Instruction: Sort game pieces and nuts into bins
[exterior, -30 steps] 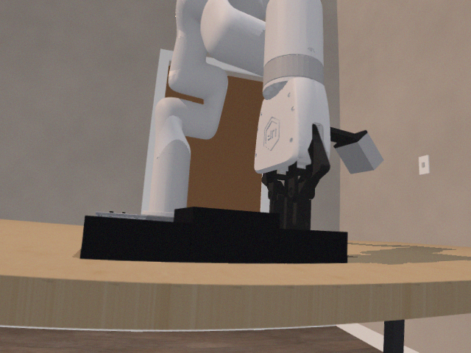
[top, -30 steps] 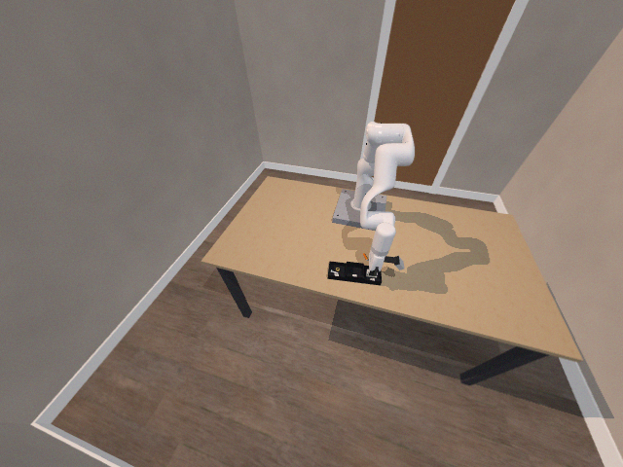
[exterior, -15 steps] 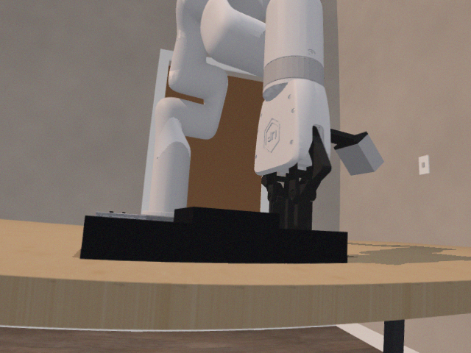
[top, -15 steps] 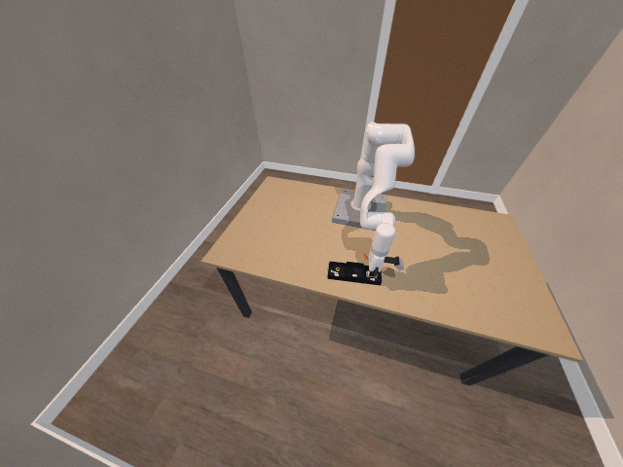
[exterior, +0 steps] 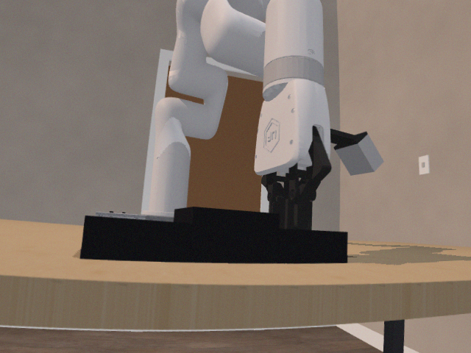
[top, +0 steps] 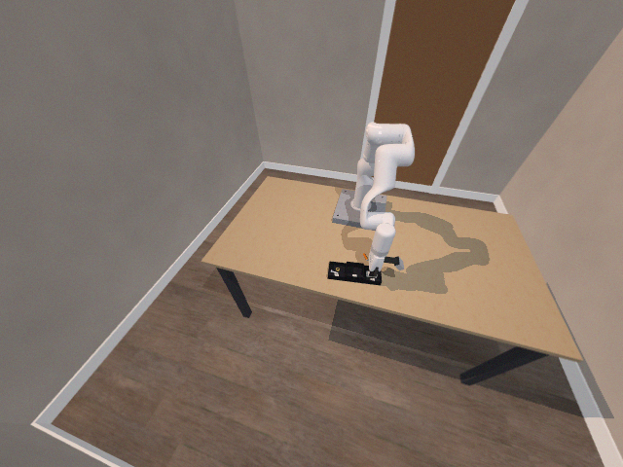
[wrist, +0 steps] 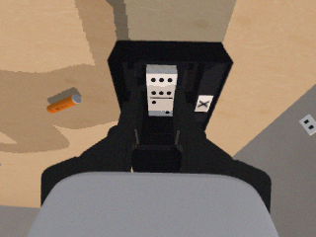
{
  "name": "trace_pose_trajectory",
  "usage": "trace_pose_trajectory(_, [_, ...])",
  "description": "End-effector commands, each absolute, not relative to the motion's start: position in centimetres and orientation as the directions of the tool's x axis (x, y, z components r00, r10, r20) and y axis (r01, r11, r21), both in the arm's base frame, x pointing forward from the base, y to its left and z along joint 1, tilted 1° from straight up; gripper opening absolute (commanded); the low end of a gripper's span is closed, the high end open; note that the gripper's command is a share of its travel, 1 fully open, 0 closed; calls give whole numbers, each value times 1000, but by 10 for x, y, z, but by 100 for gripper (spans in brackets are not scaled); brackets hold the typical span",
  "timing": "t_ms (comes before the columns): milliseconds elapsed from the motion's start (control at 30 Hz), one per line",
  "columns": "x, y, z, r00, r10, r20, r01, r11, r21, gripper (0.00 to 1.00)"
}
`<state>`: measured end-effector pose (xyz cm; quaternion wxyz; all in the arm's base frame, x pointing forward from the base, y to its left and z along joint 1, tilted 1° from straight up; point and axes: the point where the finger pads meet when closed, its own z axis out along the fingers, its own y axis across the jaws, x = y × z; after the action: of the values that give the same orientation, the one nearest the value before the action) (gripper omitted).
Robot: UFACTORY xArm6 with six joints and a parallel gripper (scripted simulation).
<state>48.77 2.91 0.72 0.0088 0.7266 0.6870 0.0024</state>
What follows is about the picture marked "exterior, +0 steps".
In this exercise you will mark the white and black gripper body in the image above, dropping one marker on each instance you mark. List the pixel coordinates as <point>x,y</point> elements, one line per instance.
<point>290,108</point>

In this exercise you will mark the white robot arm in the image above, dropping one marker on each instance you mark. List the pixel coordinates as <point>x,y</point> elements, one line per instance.
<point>293,41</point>

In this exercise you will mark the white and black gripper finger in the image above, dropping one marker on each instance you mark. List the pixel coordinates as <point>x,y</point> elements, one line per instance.
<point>277,194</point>
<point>298,213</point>

